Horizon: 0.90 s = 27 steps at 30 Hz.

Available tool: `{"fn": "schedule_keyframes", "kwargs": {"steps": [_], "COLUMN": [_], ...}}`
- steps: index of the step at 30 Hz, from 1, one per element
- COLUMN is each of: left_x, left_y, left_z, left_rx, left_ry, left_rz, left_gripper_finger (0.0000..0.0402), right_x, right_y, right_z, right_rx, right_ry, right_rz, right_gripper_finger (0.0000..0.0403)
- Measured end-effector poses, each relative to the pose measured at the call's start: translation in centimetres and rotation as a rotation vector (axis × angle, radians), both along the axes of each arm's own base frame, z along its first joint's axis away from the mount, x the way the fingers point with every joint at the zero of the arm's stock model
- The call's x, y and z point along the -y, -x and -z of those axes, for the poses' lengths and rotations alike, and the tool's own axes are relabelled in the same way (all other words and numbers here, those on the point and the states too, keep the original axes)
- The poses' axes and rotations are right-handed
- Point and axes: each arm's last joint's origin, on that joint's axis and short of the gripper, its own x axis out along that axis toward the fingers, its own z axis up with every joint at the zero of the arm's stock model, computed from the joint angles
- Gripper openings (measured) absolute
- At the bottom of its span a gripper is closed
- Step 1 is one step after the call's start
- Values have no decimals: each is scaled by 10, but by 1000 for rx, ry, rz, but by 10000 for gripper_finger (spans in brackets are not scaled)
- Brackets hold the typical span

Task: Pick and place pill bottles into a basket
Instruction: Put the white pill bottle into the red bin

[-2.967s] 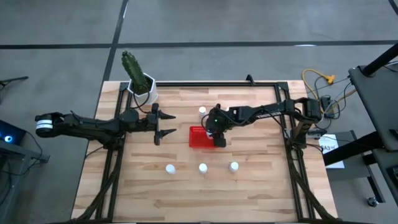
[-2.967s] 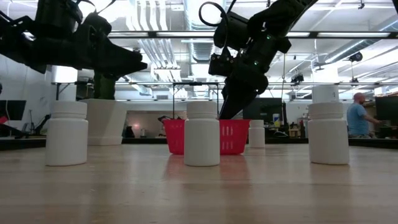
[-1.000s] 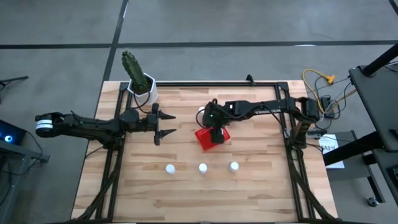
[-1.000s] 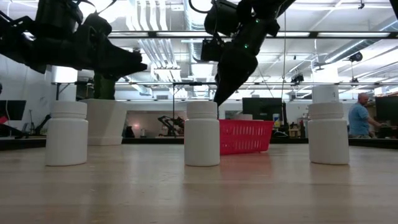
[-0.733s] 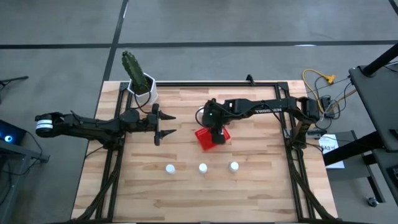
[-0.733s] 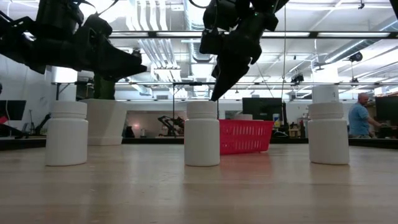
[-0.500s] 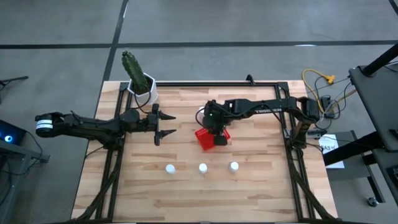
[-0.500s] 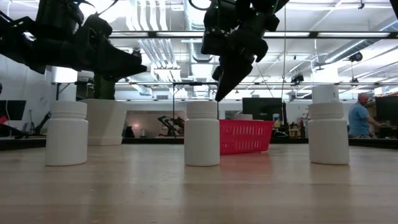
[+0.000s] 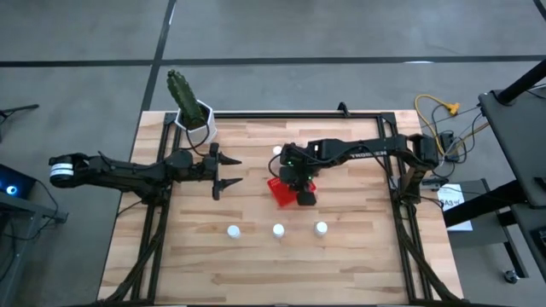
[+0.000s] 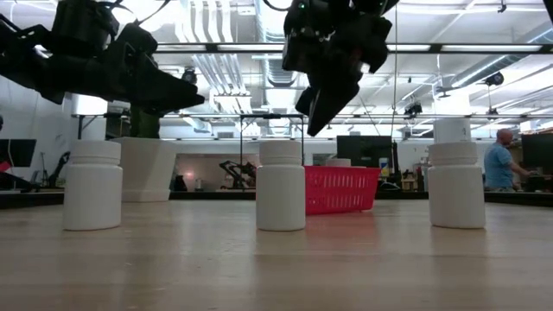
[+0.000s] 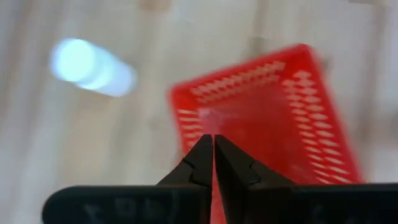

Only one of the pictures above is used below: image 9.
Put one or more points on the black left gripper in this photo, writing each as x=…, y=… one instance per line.
x=205, y=167

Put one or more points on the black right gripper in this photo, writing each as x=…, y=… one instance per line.
x=294, y=168

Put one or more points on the white plastic pill bottle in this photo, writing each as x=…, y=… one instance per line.
x=277, y=150
x=234, y=231
x=321, y=228
x=278, y=230

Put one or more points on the red plastic basket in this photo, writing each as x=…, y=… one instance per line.
x=279, y=192

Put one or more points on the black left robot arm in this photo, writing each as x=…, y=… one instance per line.
x=128, y=175

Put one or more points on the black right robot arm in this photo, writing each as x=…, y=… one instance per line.
x=362, y=149

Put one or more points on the white hexagonal planter pot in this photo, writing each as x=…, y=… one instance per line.
x=205, y=132

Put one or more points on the small black clamp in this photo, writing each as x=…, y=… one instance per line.
x=343, y=109

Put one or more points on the green cactus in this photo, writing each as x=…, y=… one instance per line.
x=183, y=96

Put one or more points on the black power adapter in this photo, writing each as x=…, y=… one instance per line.
x=446, y=139

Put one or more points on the white paper sheet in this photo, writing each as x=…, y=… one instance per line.
x=452, y=194

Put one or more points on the black table leg strut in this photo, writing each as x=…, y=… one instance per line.
x=486, y=202

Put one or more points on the grey metal stand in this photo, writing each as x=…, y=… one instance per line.
x=25, y=209

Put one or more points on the black computer with blue light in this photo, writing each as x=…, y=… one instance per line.
x=17, y=181

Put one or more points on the black tripod leg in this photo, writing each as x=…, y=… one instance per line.
x=21, y=108

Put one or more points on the black table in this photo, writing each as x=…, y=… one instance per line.
x=520, y=140

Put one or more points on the black caster wheel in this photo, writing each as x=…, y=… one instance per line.
x=510, y=276

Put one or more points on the black pole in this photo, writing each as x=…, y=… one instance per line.
x=524, y=81

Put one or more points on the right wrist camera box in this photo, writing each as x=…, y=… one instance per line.
x=307, y=198

